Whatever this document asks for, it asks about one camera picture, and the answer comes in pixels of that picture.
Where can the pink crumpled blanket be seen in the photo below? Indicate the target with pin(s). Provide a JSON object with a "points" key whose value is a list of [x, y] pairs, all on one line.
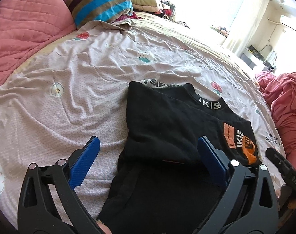
{"points": [[279, 93]]}

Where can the white curtain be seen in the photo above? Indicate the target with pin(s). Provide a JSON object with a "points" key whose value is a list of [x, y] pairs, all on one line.
{"points": [[245, 25]]}

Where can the left hand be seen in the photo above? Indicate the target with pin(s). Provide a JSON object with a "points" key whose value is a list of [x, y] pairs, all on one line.
{"points": [[103, 227]]}

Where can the pink printed bed sheet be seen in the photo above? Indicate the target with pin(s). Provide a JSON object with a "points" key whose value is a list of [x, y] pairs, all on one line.
{"points": [[76, 88]]}

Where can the white desk with clutter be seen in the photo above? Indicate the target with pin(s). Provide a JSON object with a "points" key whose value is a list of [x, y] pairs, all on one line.
{"points": [[256, 61]]}

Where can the black sweater with orange cuffs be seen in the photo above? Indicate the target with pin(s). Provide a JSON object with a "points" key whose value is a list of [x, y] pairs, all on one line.
{"points": [[162, 185]]}

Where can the right hand thumb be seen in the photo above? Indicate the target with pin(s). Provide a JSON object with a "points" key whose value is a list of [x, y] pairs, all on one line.
{"points": [[278, 193]]}

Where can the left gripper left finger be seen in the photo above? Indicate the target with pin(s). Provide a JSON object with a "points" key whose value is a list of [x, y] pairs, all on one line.
{"points": [[48, 202]]}

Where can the striped blue purple pillow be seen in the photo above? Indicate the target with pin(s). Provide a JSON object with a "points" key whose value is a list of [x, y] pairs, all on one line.
{"points": [[84, 11]]}

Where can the white air conditioner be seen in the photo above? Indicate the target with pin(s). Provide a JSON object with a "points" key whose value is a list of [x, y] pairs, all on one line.
{"points": [[289, 21]]}

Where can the pink quilted pillow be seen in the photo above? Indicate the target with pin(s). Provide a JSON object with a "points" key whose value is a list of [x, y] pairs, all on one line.
{"points": [[26, 26]]}

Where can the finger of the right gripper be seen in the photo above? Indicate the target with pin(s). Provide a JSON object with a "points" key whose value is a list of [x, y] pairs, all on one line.
{"points": [[287, 171]]}

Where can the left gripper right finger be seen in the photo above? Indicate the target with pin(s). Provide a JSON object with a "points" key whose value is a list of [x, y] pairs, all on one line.
{"points": [[248, 203]]}

